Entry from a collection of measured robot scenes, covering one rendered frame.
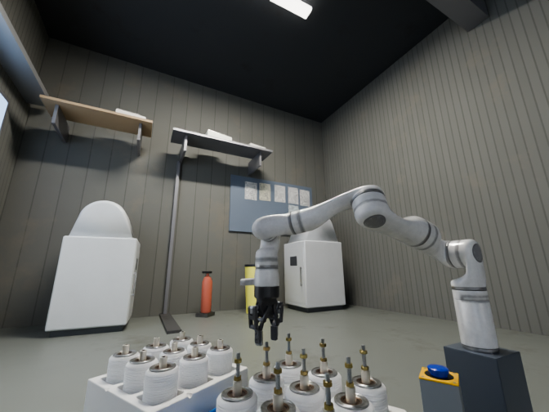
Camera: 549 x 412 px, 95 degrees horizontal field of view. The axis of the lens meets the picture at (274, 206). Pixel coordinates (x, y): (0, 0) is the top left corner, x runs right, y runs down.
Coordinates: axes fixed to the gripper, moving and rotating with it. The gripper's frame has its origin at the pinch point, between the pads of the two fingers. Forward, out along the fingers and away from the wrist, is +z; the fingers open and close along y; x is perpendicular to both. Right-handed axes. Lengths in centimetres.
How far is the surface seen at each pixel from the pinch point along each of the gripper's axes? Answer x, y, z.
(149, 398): 28.6, -17.6, 16.1
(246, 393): -2.3, -10.7, 9.7
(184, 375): 29.7, -5.9, 14.1
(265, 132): 208, 253, -258
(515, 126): -104, 247, -149
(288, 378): -2.0, 7.7, 12.2
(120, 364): 50, -17, 12
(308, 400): -14.9, -3.1, 10.7
